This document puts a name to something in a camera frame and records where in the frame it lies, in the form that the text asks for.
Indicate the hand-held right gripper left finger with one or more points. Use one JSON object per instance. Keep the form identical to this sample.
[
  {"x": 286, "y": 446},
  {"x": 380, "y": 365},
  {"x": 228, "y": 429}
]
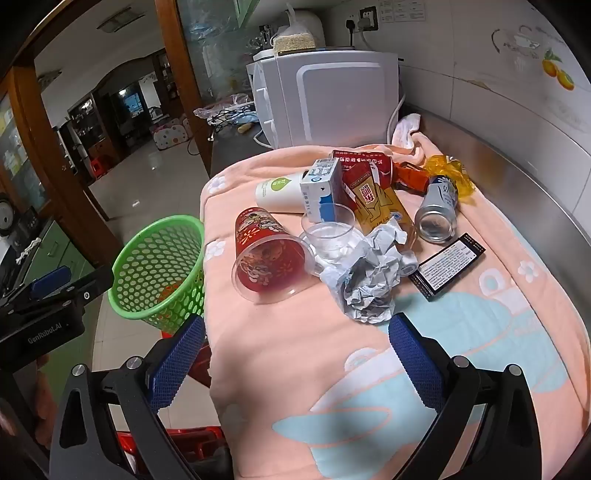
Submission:
[{"x": 178, "y": 364}]

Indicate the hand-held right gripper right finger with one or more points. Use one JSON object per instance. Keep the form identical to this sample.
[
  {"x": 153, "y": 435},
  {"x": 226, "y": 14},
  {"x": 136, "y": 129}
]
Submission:
[{"x": 415, "y": 364}]

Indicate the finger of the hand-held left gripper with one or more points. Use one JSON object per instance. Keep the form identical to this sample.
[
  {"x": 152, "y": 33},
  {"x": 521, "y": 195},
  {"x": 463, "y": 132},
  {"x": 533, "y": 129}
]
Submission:
[
  {"x": 92, "y": 284},
  {"x": 51, "y": 282}
]

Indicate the green plastic basket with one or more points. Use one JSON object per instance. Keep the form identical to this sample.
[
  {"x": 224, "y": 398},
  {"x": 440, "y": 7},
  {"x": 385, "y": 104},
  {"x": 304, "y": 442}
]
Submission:
[{"x": 138, "y": 277}]

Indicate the white paper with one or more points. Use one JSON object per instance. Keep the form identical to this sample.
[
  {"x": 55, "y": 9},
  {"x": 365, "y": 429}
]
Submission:
[{"x": 369, "y": 281}]

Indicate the black box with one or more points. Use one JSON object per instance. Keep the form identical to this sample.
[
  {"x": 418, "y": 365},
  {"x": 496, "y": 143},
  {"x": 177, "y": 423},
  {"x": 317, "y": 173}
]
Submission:
[{"x": 443, "y": 270}]

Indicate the silver drink can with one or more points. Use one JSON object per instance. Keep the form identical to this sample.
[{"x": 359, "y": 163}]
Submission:
[{"x": 434, "y": 217}]

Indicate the clear plastic cup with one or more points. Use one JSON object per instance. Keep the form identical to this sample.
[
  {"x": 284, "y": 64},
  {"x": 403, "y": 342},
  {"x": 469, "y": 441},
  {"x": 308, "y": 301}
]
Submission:
[{"x": 323, "y": 240}]

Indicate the red printed plastic cup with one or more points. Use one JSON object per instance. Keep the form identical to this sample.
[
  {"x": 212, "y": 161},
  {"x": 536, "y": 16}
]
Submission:
[{"x": 258, "y": 230}]

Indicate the red yellow drink carton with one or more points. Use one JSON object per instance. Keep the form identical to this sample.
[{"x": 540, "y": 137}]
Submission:
[{"x": 374, "y": 203}]

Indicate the orange snack wrapper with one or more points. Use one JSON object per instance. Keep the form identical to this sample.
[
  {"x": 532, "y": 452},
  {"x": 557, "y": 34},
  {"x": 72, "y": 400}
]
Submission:
[{"x": 411, "y": 177}]

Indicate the white paper cup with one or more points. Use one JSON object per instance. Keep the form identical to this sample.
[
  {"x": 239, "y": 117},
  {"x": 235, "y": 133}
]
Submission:
[{"x": 277, "y": 194}]

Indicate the yellow plastic wrapper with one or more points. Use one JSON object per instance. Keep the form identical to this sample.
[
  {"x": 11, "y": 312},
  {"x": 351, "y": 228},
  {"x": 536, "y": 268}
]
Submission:
[{"x": 445, "y": 166}]

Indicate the white blue milk carton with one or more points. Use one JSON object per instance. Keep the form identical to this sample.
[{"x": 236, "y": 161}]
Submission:
[{"x": 318, "y": 184}]

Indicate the person's left hand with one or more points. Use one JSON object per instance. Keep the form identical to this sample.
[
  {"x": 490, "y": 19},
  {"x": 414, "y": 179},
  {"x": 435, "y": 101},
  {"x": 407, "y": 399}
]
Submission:
[{"x": 46, "y": 387}]

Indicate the green cabinet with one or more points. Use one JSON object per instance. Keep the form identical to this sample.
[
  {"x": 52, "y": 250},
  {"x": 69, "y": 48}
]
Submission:
[{"x": 69, "y": 258}]

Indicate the black device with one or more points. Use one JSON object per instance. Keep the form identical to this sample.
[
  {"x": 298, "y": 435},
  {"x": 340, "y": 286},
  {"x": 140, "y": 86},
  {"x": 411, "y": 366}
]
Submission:
[{"x": 31, "y": 219}]

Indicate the wooden glass-door cabinet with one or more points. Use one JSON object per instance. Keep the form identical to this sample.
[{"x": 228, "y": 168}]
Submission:
[{"x": 69, "y": 184}]

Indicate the peach printed blanket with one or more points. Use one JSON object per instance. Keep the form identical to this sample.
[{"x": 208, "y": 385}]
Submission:
[{"x": 300, "y": 369}]

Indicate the small red stool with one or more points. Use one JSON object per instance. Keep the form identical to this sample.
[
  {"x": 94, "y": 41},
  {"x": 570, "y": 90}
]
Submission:
[{"x": 98, "y": 167}]

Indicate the dark display cabinet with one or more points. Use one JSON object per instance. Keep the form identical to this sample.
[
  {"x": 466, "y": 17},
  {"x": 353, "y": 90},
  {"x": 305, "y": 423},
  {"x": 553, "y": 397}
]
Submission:
[{"x": 92, "y": 124}]

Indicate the television screen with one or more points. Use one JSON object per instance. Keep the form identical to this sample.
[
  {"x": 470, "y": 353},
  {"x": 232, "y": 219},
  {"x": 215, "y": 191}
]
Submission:
[{"x": 131, "y": 104}]

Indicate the clear plastic bag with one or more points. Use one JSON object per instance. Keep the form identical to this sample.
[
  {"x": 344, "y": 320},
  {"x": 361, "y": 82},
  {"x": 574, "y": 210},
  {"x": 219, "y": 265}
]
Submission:
[{"x": 217, "y": 108}]

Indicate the small yellow object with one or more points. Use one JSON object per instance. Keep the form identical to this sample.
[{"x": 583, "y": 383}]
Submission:
[{"x": 246, "y": 128}]

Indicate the blue cloth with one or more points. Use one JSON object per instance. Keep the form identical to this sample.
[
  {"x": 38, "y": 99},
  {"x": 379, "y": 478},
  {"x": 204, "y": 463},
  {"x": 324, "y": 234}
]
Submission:
[{"x": 240, "y": 119}]

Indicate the wooden display shelf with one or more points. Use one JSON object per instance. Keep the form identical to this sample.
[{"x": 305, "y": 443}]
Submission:
[{"x": 166, "y": 74}]

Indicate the white cloth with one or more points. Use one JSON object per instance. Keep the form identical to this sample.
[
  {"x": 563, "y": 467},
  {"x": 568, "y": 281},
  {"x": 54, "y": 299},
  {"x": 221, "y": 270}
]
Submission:
[{"x": 406, "y": 129}]

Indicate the ceiling vent panel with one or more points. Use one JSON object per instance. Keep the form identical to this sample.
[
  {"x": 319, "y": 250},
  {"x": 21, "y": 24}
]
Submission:
[{"x": 115, "y": 23}]

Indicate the white microwave oven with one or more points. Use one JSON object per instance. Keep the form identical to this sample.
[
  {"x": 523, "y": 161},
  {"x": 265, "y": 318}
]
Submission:
[{"x": 332, "y": 101}]

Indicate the bag of grains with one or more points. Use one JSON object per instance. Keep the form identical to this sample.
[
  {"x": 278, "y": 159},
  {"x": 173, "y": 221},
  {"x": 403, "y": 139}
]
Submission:
[{"x": 293, "y": 41}]

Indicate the wooden door frame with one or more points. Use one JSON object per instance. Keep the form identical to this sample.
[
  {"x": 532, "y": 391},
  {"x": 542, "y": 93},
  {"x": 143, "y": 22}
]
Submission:
[{"x": 184, "y": 92}]

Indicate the wall socket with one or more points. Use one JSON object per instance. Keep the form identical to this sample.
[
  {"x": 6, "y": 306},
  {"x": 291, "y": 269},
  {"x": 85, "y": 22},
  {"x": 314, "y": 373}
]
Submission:
[
  {"x": 369, "y": 16},
  {"x": 353, "y": 23}
]

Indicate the wall label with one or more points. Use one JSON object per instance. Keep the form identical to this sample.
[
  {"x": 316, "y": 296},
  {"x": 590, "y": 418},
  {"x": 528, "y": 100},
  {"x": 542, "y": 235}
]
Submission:
[{"x": 397, "y": 9}]

